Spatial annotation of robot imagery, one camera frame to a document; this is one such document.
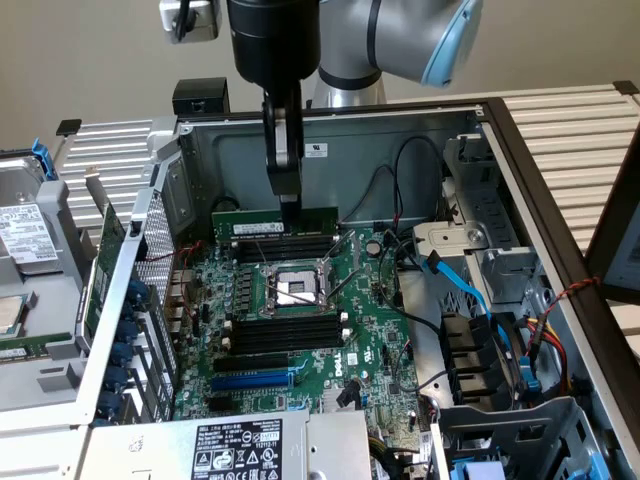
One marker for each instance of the open PC case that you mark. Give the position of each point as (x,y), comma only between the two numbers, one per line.
(350,180)

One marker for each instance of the black box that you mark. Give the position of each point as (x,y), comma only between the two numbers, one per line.
(200,95)

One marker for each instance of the silver disk bay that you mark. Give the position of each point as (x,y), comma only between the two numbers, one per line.
(480,210)

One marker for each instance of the grey parts rack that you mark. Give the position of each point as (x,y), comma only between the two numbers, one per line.
(57,215)

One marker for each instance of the blue drive caddy tab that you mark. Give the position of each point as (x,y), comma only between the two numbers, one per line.
(597,462)
(472,471)

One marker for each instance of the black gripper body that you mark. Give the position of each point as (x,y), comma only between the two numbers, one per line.
(275,40)

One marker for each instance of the CPU socket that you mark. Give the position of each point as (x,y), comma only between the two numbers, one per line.
(295,287)

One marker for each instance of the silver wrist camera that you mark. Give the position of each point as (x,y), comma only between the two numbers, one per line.
(207,22)

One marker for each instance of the silver CPU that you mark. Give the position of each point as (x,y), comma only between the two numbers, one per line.
(7,315)

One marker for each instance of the white label sticker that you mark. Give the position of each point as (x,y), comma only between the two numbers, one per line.
(317,149)

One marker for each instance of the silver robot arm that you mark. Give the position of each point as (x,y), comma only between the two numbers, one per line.
(400,40)

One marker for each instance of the silver heat sink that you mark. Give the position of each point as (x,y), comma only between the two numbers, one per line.
(330,400)

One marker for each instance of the dark grey disk bay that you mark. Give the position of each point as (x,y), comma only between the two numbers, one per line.
(525,425)

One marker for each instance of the silver power supply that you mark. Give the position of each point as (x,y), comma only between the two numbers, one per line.
(150,450)

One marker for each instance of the black table end cap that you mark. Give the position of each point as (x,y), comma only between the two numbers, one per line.
(68,126)
(626,87)

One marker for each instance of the green motherboard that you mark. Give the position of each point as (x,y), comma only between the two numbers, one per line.
(370,320)

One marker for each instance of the dark framed panel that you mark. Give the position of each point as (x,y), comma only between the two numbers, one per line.
(625,250)

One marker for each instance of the blue expansion slot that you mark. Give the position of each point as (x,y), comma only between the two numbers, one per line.
(250,383)

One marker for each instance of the long black expansion slot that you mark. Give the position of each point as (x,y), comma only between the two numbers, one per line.
(250,363)

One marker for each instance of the green RAM stick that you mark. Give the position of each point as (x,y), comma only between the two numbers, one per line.
(250,223)
(30,347)

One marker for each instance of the silver socket cover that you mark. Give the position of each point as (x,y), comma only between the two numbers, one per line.
(346,245)

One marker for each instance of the round coin battery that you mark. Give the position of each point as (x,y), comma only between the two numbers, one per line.
(372,246)

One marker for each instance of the silver locking lever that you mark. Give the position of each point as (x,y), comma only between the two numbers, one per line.
(265,256)
(292,295)

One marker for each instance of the short black expansion slot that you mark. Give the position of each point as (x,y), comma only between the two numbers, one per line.
(220,405)

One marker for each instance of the black plastic fan shroud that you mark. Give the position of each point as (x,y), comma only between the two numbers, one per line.
(465,360)

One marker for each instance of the silver hard disk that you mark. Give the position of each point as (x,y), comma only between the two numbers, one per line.
(25,225)

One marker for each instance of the blue expansion card clip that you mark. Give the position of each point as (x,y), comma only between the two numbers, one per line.
(116,378)
(121,354)
(136,292)
(109,404)
(128,330)

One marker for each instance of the green graphics card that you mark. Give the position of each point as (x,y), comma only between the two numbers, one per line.
(107,235)

